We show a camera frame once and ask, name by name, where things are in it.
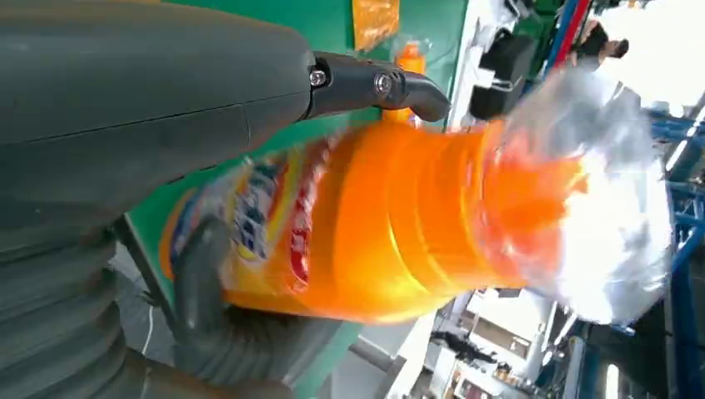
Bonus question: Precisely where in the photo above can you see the white floor cable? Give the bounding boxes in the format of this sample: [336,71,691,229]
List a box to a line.
[140,304,156,357]

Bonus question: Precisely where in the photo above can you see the black bag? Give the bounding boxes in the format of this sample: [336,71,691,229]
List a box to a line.
[469,28,540,121]

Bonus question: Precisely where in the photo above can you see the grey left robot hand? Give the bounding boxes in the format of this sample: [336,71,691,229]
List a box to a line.
[0,0,453,399]

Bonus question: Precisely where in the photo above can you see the blue metal frame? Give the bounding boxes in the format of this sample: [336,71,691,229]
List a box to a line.
[644,101,705,399]

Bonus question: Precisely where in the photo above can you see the white table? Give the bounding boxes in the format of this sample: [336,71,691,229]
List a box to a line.
[446,0,521,131]

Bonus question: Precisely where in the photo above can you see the steel table leg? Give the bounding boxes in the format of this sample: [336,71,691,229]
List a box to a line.
[347,336,407,399]

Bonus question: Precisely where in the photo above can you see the yellow plastic sheet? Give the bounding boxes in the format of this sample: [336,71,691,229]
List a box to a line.
[351,0,402,52]

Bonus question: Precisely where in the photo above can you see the person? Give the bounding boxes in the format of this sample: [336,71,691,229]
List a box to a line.
[569,19,631,74]

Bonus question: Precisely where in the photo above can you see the orange drink bottle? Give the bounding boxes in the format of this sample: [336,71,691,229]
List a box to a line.
[381,39,430,126]
[158,68,675,328]

